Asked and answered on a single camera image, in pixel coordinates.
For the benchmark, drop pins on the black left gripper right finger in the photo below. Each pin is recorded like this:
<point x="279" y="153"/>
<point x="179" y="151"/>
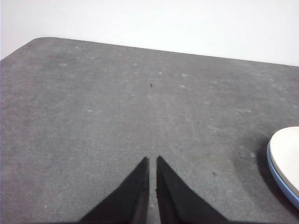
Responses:
<point x="177" y="205"/>

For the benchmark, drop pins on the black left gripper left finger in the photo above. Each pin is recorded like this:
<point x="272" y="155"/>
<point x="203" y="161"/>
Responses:
<point x="128" y="203"/>

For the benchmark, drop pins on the blue round plate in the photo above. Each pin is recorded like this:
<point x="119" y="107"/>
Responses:
<point x="279" y="182"/>

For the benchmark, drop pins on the white round plate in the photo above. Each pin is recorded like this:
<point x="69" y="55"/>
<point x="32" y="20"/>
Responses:
<point x="288" y="154"/>

